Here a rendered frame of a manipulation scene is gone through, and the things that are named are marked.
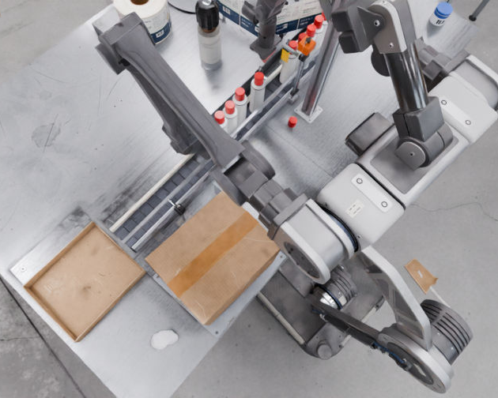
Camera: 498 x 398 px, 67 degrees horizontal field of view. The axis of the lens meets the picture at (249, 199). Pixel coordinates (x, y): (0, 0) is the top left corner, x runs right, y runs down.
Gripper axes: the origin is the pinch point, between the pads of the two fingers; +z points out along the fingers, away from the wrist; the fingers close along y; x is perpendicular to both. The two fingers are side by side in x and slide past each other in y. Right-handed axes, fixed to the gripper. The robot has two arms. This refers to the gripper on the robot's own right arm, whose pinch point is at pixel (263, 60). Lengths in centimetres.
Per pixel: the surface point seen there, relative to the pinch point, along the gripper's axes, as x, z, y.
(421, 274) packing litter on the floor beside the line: 115, 102, -17
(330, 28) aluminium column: 20.1, -26.6, -4.0
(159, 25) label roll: -43.4, 4.9, 12.5
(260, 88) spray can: 8.4, -2.6, 11.9
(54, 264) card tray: -6, 18, 102
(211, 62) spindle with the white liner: -18.7, 9.0, 9.1
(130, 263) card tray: 14, 18, 84
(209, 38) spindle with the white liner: -18.7, -4.3, 9.2
